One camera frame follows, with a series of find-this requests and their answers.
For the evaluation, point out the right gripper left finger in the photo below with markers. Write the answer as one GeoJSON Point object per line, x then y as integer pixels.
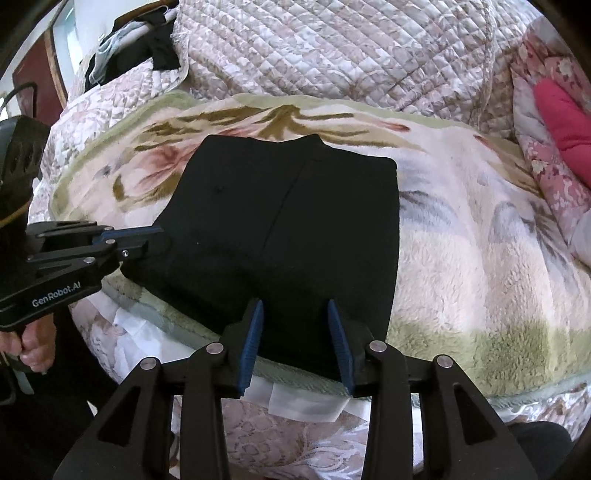
{"type": "Point", "coordinates": [241, 342]}

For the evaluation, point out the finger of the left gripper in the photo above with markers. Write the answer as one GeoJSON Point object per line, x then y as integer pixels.
{"type": "Point", "coordinates": [135, 249]}
{"type": "Point", "coordinates": [127, 235]}

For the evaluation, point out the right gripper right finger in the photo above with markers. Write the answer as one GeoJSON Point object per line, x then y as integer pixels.
{"type": "Point", "coordinates": [350, 339]}

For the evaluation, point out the black pants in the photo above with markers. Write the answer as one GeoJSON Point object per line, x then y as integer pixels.
{"type": "Point", "coordinates": [293, 224]}

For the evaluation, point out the person's left hand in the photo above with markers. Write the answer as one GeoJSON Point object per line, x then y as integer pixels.
{"type": "Point", "coordinates": [35, 347]}

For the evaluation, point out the floral fleece blanket green border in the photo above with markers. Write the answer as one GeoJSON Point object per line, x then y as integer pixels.
{"type": "Point", "coordinates": [485, 275]}

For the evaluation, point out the dark red wooden door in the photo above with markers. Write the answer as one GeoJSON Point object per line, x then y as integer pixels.
{"type": "Point", "coordinates": [40, 65]}

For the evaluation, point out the dark clothes pile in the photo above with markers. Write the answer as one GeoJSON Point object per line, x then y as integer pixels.
{"type": "Point", "coordinates": [138, 35]}

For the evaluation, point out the white beige quilted bedspread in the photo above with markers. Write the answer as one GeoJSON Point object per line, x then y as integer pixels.
{"type": "Point", "coordinates": [444, 59]}

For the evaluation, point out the pink floral rolled quilt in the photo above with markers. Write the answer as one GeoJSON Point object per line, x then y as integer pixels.
{"type": "Point", "coordinates": [551, 106]}

